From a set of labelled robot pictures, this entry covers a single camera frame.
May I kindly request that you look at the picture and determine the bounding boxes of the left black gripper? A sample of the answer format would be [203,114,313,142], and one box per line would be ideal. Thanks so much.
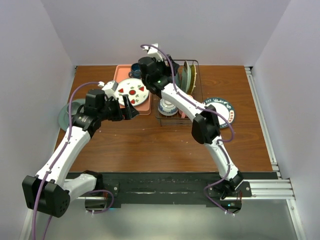
[98,94,139,122]

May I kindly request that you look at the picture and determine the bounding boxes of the dark teal plate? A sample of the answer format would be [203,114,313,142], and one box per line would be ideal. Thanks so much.
[172,62,180,87]

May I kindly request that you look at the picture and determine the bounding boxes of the blue white porcelain bowl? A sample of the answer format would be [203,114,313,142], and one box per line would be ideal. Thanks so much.
[157,98,178,116]

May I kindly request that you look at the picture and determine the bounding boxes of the light green flower plate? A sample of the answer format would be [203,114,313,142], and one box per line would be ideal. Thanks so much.
[181,61,192,95]

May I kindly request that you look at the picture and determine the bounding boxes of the yellow woven bamboo plate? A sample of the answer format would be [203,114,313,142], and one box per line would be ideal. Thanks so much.
[188,64,197,95]

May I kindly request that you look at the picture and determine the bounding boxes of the pink ceramic mug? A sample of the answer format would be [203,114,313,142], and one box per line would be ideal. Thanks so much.
[178,95,193,119]

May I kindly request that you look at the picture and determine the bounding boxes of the green rim white plate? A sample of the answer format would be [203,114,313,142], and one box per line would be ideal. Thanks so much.
[203,97,236,125]

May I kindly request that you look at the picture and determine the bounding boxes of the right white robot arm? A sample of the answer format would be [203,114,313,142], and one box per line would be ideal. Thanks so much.
[138,56,244,197]

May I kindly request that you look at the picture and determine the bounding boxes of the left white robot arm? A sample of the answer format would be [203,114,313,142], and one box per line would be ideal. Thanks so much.
[22,89,139,218]

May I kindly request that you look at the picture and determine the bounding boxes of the dark blue mug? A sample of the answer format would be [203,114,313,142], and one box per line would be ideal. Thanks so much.
[128,63,142,79]

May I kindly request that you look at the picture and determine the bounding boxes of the white watermelon pattern plate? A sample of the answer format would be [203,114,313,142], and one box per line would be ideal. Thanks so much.
[115,78,150,107]

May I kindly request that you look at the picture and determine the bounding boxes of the pink plastic tray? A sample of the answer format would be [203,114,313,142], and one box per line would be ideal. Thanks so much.
[114,64,152,116]

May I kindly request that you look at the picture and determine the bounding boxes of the grey green saucer plate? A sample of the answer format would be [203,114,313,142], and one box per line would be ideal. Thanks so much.
[58,98,85,131]

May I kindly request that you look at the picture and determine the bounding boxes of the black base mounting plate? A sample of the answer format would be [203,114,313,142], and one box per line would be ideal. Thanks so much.
[74,171,252,211]

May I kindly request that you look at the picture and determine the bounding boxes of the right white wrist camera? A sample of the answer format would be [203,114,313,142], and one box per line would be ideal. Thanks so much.
[140,43,164,62]

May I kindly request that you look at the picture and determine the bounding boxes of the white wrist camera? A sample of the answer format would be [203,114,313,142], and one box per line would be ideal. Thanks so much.
[98,80,119,98]
[140,43,164,62]

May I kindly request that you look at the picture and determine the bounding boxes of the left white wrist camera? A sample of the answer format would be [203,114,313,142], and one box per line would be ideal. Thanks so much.
[98,80,119,98]

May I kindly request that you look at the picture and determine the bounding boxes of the black wire dish rack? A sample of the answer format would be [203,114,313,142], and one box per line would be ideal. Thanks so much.
[155,59,204,127]

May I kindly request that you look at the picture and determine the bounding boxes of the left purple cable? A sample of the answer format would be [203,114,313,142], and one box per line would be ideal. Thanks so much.
[31,81,101,240]

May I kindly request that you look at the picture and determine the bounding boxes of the aluminium frame rail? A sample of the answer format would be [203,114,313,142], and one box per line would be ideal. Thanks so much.
[244,66,307,240]

